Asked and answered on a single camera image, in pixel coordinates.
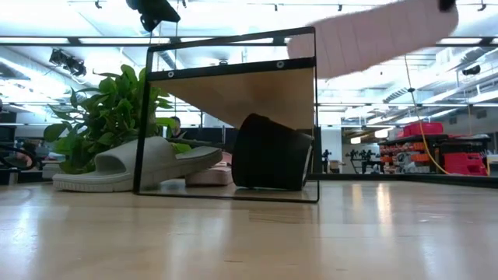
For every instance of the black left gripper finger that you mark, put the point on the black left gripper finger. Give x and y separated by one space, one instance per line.
155 9

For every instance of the black plant pot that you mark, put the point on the black plant pot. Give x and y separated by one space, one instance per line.
268 155

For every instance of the person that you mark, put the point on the person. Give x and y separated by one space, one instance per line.
176 126

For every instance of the black rack with red bins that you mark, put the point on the black rack with red bins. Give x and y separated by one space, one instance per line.
435 151

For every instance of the pink slide sandal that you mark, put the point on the pink slide sandal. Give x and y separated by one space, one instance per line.
373 37
212 175

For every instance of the grey slide sandal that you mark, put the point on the grey slide sandal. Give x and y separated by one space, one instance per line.
155 163

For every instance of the green leafy plant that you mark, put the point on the green leafy plant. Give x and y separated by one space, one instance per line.
109 113

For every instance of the black ceiling spotlight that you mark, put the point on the black ceiling spotlight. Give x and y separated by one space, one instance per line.
68 62

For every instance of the black frame wooden shelf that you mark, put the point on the black frame wooden shelf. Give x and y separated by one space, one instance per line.
233 91

